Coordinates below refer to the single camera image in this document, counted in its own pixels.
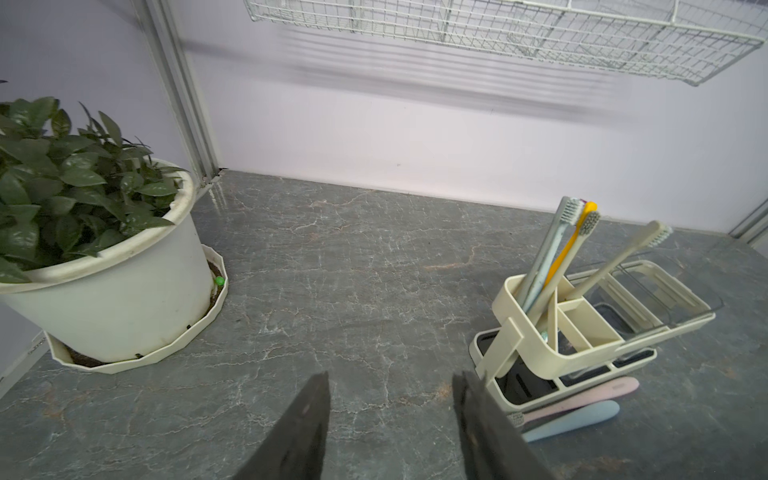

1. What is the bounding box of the pink toothbrush near holder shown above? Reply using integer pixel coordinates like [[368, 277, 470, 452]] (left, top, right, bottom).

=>
[[509, 377, 640, 427]]

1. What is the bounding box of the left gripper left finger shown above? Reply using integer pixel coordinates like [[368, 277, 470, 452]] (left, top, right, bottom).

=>
[[234, 372, 331, 479]]

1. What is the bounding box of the light blue toothbrush vertical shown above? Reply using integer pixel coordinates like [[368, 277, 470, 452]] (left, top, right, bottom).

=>
[[522, 197, 583, 312]]

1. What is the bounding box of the cream toothbrush holder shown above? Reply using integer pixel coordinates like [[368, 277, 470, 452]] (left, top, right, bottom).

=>
[[469, 253, 723, 415]]

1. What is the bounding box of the grey-green toothbrush vertical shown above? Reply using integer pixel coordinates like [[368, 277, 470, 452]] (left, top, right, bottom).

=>
[[515, 196, 572, 306]]

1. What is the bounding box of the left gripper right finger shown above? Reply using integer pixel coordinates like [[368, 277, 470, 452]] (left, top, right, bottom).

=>
[[452, 371, 554, 480]]

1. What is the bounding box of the light blue toothbrush near holder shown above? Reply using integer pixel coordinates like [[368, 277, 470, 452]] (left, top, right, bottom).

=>
[[522, 400, 620, 443]]

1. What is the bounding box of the white wire wall basket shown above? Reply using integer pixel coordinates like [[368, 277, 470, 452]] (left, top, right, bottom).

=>
[[245, 0, 767, 86]]

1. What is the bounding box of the yellow toothbrush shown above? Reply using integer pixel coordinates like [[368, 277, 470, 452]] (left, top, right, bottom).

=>
[[544, 201, 601, 286]]

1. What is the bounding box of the potted green plant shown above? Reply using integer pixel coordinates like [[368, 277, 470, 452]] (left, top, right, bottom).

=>
[[1, 96, 229, 374]]

